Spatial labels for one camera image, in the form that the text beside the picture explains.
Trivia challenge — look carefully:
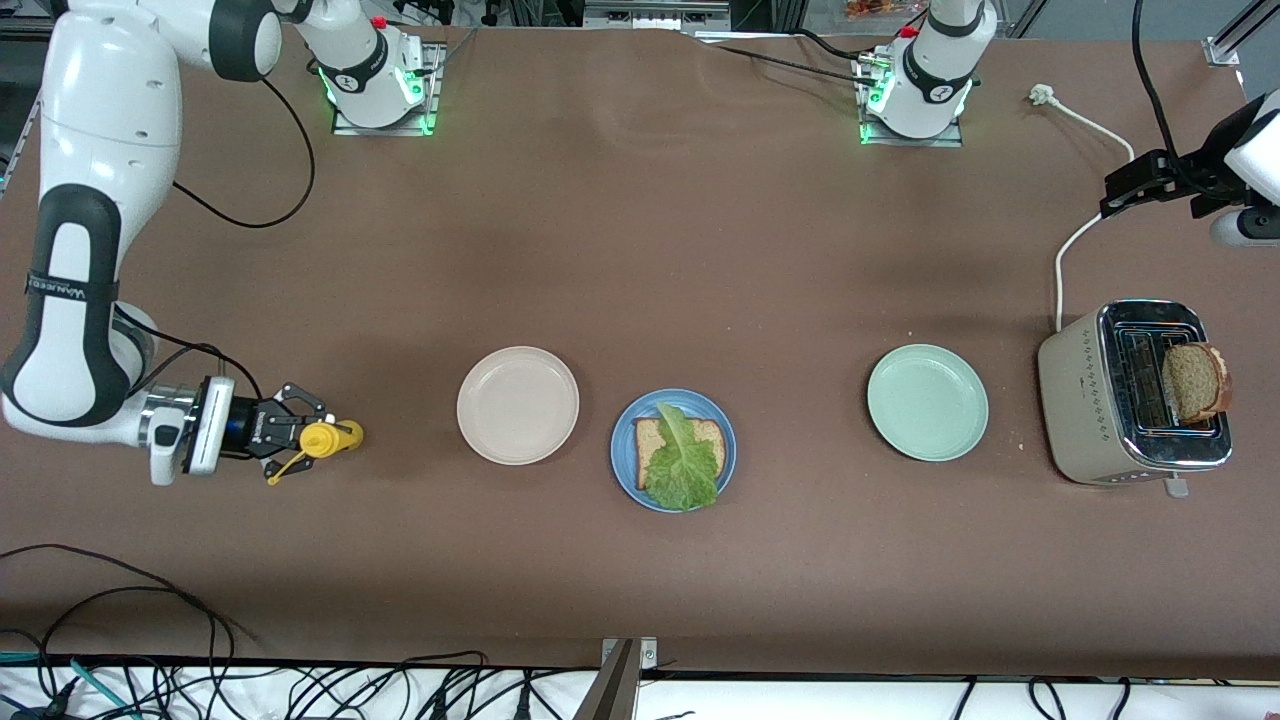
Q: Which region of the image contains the beige plate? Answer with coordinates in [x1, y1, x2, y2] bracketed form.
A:
[456, 345, 581, 467]

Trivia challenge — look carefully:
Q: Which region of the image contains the brown bread slice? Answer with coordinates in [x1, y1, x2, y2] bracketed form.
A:
[1160, 342, 1233, 423]
[635, 417, 727, 491]

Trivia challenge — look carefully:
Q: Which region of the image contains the beige chrome toaster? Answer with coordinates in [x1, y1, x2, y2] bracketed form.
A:
[1037, 300, 1233, 498]

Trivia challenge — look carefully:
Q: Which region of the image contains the white power strip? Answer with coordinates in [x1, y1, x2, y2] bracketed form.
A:
[583, 0, 732, 31]

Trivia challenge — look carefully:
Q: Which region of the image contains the green plate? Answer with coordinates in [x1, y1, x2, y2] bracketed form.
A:
[866, 343, 991, 463]

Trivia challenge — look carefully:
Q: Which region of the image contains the black looped cable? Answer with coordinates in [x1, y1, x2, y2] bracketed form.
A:
[0, 543, 263, 720]

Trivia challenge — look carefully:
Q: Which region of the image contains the yellow mustard squeeze bottle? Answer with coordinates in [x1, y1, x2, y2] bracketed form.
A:
[266, 418, 365, 487]

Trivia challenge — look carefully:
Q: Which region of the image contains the green lettuce leaf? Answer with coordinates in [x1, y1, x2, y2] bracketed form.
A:
[643, 402, 721, 512]

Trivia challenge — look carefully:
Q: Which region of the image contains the black table cable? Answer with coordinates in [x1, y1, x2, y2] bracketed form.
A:
[695, 28, 901, 91]

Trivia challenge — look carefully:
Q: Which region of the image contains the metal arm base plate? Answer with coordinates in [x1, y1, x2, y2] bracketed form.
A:
[330, 40, 444, 137]
[857, 50, 967, 149]

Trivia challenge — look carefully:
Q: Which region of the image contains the blue plate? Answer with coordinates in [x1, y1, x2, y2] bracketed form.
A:
[610, 388, 738, 514]

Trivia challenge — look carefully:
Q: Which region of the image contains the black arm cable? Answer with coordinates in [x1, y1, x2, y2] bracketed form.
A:
[1130, 0, 1176, 161]
[115, 310, 265, 403]
[172, 75, 317, 229]

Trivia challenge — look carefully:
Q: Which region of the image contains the aluminium frame profile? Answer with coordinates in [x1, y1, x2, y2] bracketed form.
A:
[573, 637, 659, 720]
[1203, 0, 1280, 68]

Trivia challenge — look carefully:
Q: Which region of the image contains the teal cable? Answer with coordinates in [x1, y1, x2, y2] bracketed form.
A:
[0, 650, 136, 720]

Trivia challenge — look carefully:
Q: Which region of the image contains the white toaster power cable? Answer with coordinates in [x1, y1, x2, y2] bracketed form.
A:
[1030, 85, 1136, 333]

